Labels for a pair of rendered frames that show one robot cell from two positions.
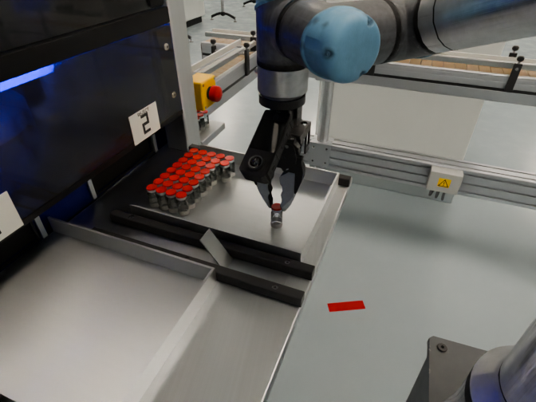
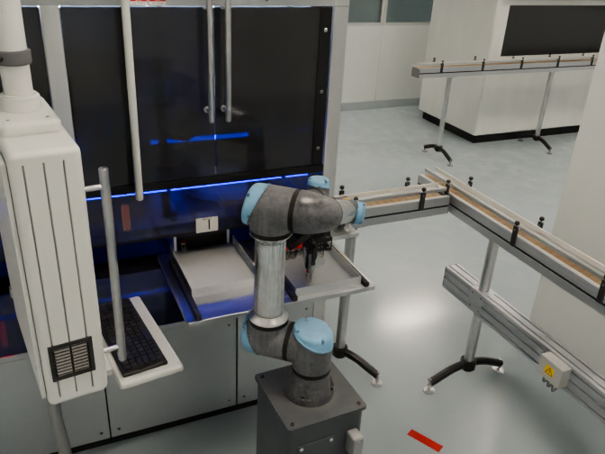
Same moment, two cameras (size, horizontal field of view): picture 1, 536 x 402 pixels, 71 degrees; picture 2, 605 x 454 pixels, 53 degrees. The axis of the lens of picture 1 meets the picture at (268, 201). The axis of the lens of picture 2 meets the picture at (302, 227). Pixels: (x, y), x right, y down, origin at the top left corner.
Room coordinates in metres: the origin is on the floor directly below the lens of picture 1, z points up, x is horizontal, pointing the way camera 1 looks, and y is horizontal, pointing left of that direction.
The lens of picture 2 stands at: (-0.88, -1.28, 2.04)
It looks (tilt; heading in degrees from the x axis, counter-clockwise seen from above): 26 degrees down; 43
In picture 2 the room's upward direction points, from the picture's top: 3 degrees clockwise
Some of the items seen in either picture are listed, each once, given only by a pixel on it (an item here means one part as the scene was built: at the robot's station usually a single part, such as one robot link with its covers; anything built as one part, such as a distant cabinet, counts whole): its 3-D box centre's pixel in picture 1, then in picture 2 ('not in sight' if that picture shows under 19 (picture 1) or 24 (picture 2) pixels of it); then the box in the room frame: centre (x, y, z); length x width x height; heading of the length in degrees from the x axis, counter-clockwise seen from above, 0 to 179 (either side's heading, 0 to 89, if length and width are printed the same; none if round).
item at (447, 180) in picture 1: (443, 179); (554, 369); (1.27, -0.72, 0.50); 0.12 x 0.05 x 0.09; 68
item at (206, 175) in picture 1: (202, 183); (301, 251); (0.65, 0.14, 0.90); 0.18 x 0.02 x 0.05; 158
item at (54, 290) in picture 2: not in sight; (42, 241); (-0.27, 0.30, 1.19); 0.50 x 0.19 x 0.78; 76
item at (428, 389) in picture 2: not in sight; (466, 369); (1.52, -0.25, 0.07); 0.50 x 0.08 x 0.14; 158
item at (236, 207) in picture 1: (241, 195); (310, 264); (0.61, 0.05, 0.90); 0.34 x 0.26 x 0.04; 68
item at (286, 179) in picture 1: (292, 185); (317, 263); (0.54, -0.04, 0.97); 0.06 x 0.03 x 0.09; 158
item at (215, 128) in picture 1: (192, 130); (338, 229); (0.96, 0.21, 0.87); 0.14 x 0.13 x 0.02; 68
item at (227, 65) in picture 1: (206, 77); (381, 202); (1.25, 0.20, 0.92); 0.69 x 0.16 x 0.16; 158
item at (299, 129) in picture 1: (282, 127); (317, 234); (0.56, -0.02, 1.08); 0.09 x 0.08 x 0.12; 158
